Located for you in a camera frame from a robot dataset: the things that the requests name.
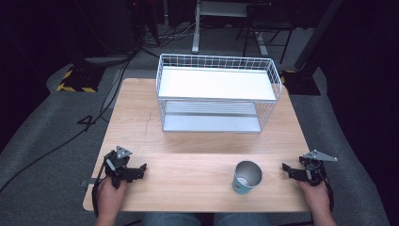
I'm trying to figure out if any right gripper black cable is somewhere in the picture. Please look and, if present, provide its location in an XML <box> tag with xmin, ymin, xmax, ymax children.
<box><xmin>323</xmin><ymin>172</ymin><xmax>335</xmax><ymax>215</ymax></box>

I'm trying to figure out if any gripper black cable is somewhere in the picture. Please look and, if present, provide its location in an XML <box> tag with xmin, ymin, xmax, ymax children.
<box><xmin>323</xmin><ymin>172</ymin><xmax>335</xmax><ymax>215</ymax></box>
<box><xmin>91</xmin><ymin>153</ymin><xmax>111</xmax><ymax>218</ymax></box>

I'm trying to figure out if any white wire shelf rack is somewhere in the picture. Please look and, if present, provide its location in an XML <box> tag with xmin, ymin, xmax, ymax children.
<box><xmin>155</xmin><ymin>53</ymin><xmax>283</xmax><ymax>134</ymax></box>

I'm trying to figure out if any black metal chair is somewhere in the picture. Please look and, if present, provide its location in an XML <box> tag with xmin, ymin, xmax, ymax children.
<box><xmin>235</xmin><ymin>2</ymin><xmax>296</xmax><ymax>65</ymax></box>

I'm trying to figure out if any yellow black striped stand base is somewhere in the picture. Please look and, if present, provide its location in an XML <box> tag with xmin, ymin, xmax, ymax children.
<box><xmin>56</xmin><ymin>63</ymin><xmax>106</xmax><ymax>94</ymax></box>

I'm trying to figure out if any white desk leg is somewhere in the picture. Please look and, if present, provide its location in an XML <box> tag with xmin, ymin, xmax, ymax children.
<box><xmin>191</xmin><ymin>0</ymin><xmax>202</xmax><ymax>54</ymax></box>

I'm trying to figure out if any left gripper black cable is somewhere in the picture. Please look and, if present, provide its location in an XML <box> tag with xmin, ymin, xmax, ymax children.
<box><xmin>91</xmin><ymin>153</ymin><xmax>111</xmax><ymax>218</ymax></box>

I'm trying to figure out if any metal cup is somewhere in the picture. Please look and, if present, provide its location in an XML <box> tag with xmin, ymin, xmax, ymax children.
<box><xmin>231</xmin><ymin>160</ymin><xmax>263</xmax><ymax>195</ymax></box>

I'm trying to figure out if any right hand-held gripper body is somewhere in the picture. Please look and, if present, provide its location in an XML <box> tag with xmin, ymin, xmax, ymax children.
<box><xmin>298</xmin><ymin>149</ymin><xmax>339</xmax><ymax>187</ymax></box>

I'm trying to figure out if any person's left hand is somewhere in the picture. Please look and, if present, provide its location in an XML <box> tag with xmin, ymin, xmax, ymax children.
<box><xmin>96</xmin><ymin>176</ymin><xmax>129</xmax><ymax>219</ymax></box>

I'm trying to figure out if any bundle of floor cables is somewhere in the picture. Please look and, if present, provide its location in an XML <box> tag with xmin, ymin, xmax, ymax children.
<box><xmin>139</xmin><ymin>18</ymin><xmax>197</xmax><ymax>51</ymax></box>

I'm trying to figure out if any long black floor cable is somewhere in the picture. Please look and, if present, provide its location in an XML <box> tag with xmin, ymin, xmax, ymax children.
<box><xmin>0</xmin><ymin>56</ymin><xmax>135</xmax><ymax>194</ymax></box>

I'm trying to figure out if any person's right hand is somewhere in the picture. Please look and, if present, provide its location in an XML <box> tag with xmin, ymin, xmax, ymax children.
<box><xmin>296</xmin><ymin>180</ymin><xmax>332</xmax><ymax>218</ymax></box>

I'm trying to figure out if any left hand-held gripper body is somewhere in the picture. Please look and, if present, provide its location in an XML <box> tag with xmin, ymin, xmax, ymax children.
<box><xmin>103</xmin><ymin>145</ymin><xmax>136</xmax><ymax>189</ymax></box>

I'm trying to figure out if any black slanted stand post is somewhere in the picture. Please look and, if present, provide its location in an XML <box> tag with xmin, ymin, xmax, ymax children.
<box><xmin>279</xmin><ymin>0</ymin><xmax>345</xmax><ymax>96</ymax></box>

